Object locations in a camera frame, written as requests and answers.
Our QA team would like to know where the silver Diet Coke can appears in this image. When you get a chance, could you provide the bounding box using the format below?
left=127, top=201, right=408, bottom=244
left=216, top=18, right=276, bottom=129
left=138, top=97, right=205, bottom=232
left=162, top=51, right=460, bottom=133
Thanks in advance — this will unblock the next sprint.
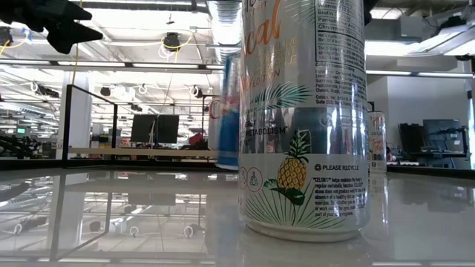
left=207, top=98, right=223, bottom=151

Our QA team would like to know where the blue Red Bull can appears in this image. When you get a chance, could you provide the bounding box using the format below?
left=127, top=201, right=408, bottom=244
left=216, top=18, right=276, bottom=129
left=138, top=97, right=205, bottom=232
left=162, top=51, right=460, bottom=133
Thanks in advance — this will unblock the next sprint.
left=216, top=54, right=243, bottom=171

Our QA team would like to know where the white Celsius tropical can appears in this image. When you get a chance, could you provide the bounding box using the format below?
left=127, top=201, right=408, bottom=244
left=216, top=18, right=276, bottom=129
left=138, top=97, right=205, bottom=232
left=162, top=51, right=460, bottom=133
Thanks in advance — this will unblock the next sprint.
left=368, top=111, right=387, bottom=174
left=237, top=0, right=371, bottom=243

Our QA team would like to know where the long ceiling light bar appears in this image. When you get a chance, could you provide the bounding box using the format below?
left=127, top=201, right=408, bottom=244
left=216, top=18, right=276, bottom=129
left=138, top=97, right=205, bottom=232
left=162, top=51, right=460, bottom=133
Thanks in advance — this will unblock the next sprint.
left=0, top=59, right=475, bottom=79

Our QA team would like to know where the black ceiling device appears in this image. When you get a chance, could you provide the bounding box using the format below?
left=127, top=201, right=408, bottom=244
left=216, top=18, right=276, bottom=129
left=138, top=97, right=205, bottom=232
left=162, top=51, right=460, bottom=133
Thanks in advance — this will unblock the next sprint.
left=163, top=32, right=182, bottom=52
left=0, top=26, right=14, bottom=47

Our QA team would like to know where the dark ceiling pipe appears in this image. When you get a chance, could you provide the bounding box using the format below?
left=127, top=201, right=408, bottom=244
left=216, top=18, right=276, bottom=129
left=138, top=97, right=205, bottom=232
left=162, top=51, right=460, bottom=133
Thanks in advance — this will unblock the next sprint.
left=68, top=0, right=209, bottom=12

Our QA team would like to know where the white building column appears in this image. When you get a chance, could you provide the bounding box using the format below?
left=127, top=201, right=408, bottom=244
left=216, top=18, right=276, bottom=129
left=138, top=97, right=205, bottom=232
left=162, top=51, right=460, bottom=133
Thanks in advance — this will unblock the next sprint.
left=55, top=70, right=94, bottom=160

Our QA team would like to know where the black computer monitor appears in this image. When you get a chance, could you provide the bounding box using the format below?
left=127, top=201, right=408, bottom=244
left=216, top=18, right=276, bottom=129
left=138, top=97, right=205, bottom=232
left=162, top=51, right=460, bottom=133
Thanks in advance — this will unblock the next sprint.
left=157, top=114, right=180, bottom=145
left=130, top=113, right=157, bottom=144

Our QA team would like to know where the white angled ceiling light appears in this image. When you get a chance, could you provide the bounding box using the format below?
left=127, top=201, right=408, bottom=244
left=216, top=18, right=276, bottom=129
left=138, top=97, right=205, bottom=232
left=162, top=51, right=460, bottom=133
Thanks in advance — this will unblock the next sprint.
left=407, top=20, right=475, bottom=57

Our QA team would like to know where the dark workstation desk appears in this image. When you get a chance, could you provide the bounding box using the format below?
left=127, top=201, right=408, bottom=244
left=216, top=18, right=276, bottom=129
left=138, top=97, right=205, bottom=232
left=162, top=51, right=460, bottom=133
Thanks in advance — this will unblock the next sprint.
left=397, top=118, right=471, bottom=170

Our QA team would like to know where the silver ventilation duct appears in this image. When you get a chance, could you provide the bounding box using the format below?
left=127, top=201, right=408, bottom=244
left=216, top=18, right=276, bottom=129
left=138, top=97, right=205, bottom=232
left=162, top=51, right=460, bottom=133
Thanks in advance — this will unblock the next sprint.
left=207, top=0, right=244, bottom=66

